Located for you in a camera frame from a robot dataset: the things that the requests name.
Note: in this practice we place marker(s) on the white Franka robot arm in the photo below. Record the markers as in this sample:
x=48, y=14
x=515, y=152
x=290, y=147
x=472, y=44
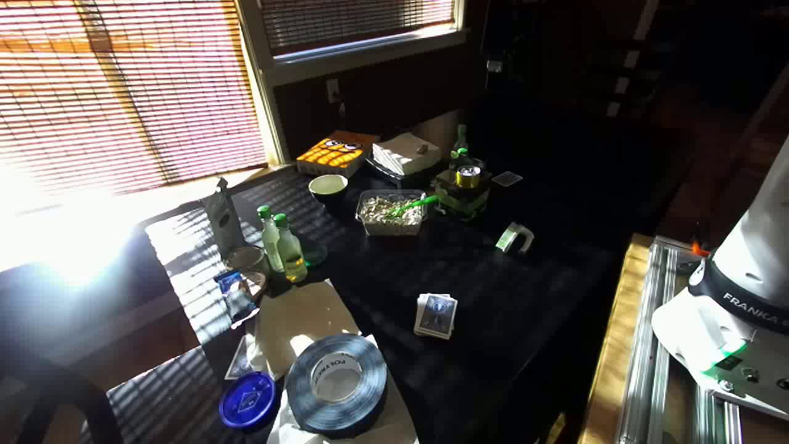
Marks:
x=766, y=237

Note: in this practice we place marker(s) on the tall grey spray bottle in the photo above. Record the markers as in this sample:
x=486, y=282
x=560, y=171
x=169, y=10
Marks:
x=223, y=219

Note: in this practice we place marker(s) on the clear plastic seed container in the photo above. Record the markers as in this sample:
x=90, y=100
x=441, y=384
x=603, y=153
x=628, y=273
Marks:
x=385, y=215

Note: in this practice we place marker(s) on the green plastic spoon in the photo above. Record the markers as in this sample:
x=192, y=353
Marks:
x=414, y=203

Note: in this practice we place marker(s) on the green box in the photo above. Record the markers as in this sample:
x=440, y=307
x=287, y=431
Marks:
x=460, y=201

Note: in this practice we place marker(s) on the white napkin stack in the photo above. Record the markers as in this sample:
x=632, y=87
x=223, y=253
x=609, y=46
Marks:
x=406, y=153

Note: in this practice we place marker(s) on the white bowl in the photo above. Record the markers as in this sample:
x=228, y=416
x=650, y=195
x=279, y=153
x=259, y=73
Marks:
x=328, y=184

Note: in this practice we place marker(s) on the green round Crave lid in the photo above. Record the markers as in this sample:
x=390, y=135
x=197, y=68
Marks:
x=319, y=249

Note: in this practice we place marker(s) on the small gold can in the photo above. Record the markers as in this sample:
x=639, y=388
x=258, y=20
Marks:
x=468, y=174

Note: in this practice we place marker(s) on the yellow printed box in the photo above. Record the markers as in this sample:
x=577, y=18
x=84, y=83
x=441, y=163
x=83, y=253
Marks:
x=333, y=153

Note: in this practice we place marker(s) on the small card pack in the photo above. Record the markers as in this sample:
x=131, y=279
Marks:
x=435, y=317

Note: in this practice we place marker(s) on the white and green clip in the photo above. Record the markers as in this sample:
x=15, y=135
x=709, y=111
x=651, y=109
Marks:
x=514, y=237

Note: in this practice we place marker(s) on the black tablecloth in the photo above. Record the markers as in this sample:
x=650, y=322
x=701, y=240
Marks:
x=493, y=312

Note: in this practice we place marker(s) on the beige paper envelope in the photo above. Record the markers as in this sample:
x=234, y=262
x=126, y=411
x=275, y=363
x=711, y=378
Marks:
x=298, y=317

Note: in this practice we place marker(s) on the blue snack packet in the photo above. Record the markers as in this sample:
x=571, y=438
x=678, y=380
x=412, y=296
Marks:
x=234, y=296

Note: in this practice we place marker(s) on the white crumpled paper sheet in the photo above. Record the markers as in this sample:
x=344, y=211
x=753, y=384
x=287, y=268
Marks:
x=397, y=422

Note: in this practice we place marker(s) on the clear printed plastic wrapper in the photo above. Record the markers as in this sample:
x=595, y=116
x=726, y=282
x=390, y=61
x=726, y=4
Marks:
x=244, y=362

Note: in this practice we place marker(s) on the small window blind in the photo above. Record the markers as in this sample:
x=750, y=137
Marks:
x=353, y=20

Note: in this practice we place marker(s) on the blue round lid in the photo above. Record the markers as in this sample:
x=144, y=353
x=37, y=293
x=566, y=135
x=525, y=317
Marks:
x=248, y=400

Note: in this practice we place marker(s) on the large window blind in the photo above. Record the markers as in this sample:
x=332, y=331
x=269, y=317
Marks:
x=125, y=89

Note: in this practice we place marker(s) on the small orange clamp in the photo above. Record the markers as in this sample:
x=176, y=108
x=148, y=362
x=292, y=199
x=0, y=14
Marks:
x=698, y=248

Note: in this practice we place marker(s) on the black chair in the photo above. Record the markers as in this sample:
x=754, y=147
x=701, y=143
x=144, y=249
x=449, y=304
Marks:
x=49, y=386

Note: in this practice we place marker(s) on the white wall outlet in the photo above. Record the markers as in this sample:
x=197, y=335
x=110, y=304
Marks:
x=333, y=89

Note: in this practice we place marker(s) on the pale window frame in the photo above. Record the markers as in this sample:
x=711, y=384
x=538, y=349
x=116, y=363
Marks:
x=261, y=100

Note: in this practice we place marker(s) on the aluminium frame rails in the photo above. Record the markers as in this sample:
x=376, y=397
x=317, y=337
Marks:
x=650, y=386

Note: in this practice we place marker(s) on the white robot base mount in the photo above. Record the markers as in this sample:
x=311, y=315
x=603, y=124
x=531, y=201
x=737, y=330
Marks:
x=698, y=337

